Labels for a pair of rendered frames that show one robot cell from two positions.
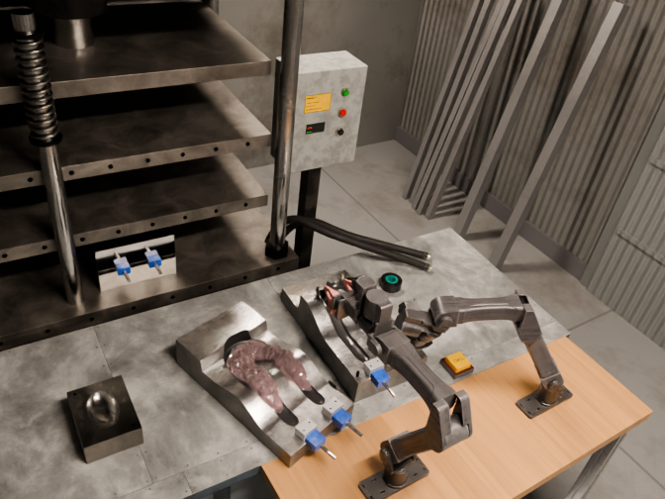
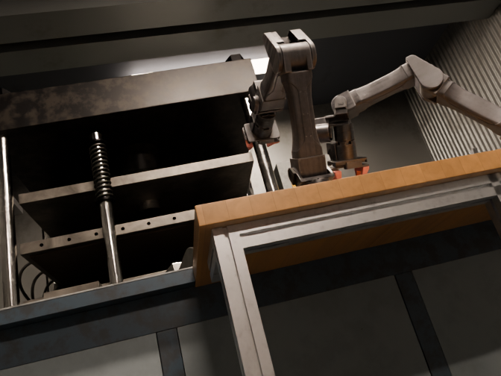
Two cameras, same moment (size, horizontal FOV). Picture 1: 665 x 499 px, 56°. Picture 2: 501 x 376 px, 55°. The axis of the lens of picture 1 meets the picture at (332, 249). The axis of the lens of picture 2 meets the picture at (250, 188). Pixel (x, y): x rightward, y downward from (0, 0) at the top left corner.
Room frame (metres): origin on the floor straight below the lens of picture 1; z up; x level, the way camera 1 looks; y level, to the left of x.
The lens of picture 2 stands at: (0.00, -0.53, 0.49)
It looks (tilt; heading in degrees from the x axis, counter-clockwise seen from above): 22 degrees up; 24
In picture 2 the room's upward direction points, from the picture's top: 15 degrees counter-clockwise
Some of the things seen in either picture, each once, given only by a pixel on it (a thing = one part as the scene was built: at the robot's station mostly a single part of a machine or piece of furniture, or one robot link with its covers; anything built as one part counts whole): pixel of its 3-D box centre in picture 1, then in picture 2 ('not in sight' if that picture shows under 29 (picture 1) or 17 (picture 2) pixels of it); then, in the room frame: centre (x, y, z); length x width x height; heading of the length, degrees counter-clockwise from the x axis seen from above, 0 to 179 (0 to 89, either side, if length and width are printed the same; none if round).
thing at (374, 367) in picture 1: (381, 380); not in sight; (1.26, -0.20, 0.89); 0.13 x 0.05 x 0.05; 36
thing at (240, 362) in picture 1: (266, 366); not in sight; (1.24, 0.14, 0.90); 0.26 x 0.18 x 0.08; 52
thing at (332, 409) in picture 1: (343, 421); not in sight; (1.12, -0.10, 0.86); 0.13 x 0.05 x 0.05; 52
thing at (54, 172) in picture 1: (61, 225); (114, 265); (1.52, 0.84, 1.10); 0.05 x 0.05 x 1.30
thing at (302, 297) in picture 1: (350, 321); not in sight; (1.51, -0.09, 0.87); 0.50 x 0.26 x 0.14; 35
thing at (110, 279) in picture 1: (118, 224); not in sight; (1.86, 0.81, 0.87); 0.50 x 0.27 x 0.17; 35
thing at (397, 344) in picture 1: (418, 386); (280, 80); (1.00, -0.25, 1.17); 0.30 x 0.09 x 0.12; 37
